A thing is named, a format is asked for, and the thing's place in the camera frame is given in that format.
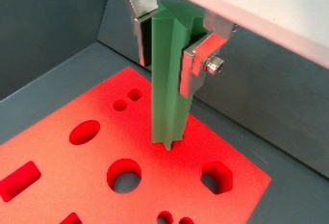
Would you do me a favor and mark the red shape-sorting board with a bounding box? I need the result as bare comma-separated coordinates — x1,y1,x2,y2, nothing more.
0,68,271,224

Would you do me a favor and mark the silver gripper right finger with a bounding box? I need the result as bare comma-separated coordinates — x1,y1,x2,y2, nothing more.
180,11,235,98

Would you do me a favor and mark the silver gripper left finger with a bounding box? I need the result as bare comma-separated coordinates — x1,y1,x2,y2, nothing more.
128,0,158,66

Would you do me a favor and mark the green star-shaped bar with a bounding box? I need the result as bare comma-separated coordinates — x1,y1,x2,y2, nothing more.
152,0,206,150

